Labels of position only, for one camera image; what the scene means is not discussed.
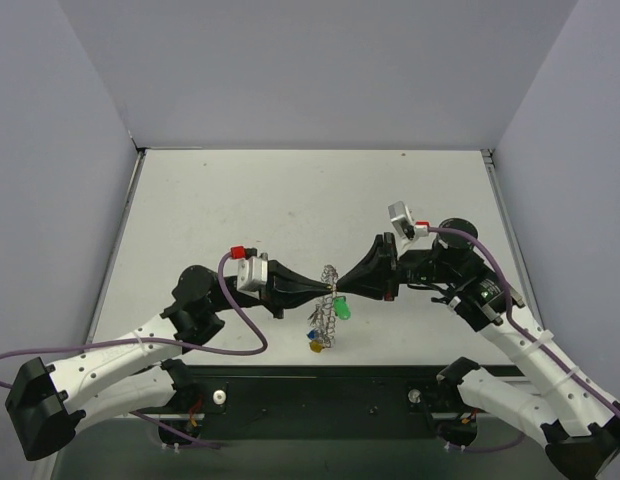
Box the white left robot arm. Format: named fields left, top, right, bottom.
left=5, top=256, right=333, bottom=461

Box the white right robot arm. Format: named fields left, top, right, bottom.
left=336, top=218, right=620, bottom=479

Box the yellow key tag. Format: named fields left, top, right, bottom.
left=309, top=340, right=324, bottom=353

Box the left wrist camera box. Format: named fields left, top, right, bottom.
left=236, top=256, right=268, bottom=294

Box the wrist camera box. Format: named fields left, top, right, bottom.
left=236, top=256, right=268, bottom=294
left=388, top=201, right=416, bottom=240

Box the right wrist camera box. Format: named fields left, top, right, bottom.
left=388, top=201, right=416, bottom=240

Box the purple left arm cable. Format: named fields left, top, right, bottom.
left=0, top=252, right=269, bottom=449

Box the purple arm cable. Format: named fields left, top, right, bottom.
left=0, top=252, right=269, bottom=449
left=427, top=225, right=620, bottom=454

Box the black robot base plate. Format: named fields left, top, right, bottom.
left=129, top=364, right=536, bottom=454

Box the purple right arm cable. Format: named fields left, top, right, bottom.
left=427, top=225, right=620, bottom=454

